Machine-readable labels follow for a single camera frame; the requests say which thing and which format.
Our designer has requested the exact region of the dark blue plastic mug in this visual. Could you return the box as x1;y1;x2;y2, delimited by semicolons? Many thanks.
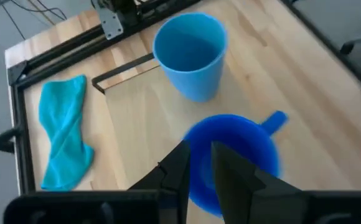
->
182;110;289;218

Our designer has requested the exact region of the light blue plastic cup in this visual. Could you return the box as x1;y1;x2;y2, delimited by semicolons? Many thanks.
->
152;12;229;103

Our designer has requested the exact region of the teal cloth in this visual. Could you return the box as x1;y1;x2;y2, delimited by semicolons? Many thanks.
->
38;74;95;192

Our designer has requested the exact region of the black office chair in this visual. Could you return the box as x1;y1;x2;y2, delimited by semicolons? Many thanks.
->
339;2;361;88

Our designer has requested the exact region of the black cable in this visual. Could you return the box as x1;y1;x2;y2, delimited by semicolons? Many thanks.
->
0;0;27;41
11;0;68;26

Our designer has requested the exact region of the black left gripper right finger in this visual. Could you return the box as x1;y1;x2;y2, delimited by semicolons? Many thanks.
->
210;141;306;224

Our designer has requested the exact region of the black table frame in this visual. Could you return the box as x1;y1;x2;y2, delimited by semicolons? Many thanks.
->
7;0;202;194

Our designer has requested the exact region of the black clamp handle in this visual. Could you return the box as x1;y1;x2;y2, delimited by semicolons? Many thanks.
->
0;126;22;154

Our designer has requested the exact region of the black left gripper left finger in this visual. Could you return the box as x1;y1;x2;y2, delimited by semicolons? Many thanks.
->
127;140;192;224

